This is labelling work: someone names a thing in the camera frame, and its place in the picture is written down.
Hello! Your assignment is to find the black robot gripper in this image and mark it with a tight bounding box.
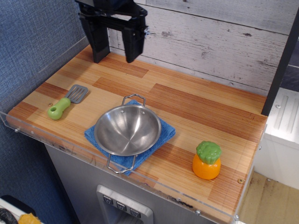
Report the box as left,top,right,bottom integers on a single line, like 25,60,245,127
76,0,149,63

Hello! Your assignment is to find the green handled grey spatula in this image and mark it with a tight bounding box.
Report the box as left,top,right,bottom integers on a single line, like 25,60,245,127
47,84,88,120

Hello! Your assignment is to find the silver metal pan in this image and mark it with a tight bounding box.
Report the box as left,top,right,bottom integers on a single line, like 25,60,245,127
94,94,162,174

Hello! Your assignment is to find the blue folded cloth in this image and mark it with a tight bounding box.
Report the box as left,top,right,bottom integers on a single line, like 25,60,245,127
84,99,176,176

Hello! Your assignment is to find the orange toy carrot green top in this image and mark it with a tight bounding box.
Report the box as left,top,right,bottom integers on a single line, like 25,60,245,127
192,141,222,180

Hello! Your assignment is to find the silver dispenser button panel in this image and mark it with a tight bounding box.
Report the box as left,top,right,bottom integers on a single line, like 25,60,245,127
96,184,154,224

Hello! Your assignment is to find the yellow object bottom left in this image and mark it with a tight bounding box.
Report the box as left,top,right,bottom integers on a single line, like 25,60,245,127
18,213,42,224

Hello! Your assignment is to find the white ridged side counter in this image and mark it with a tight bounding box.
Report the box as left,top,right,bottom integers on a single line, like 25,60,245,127
254,88,299,189

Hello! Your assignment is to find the dark grey left post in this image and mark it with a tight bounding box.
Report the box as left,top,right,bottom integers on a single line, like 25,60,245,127
81,4,110,63

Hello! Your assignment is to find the dark grey post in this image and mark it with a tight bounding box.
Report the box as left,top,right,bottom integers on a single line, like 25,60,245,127
261,10,299,116
81,4,110,63

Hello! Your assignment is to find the clear acrylic guard rail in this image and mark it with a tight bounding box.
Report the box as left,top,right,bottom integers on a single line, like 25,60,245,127
7,47,266,224

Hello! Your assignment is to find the dark grey right post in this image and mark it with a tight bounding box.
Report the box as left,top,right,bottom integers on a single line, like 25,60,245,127
261,10,299,116

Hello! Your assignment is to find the black cable loop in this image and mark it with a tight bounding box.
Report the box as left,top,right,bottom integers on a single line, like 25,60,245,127
0,208,19,224

